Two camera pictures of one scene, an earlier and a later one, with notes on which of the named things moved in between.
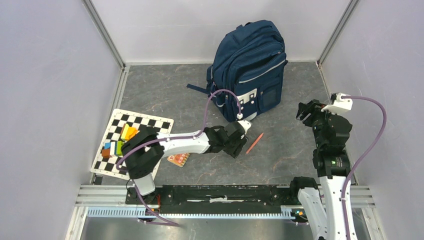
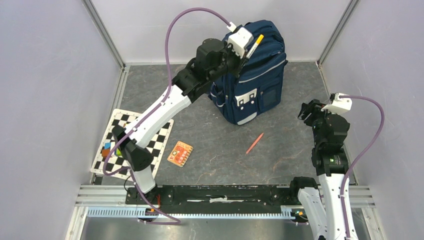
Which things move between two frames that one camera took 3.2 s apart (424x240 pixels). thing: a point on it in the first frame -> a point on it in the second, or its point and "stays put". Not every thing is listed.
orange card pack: x=179 y=159 stays put
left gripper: x=240 y=143 -> x=240 y=62
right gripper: x=313 y=107 stays put
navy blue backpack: x=249 y=61 stays put
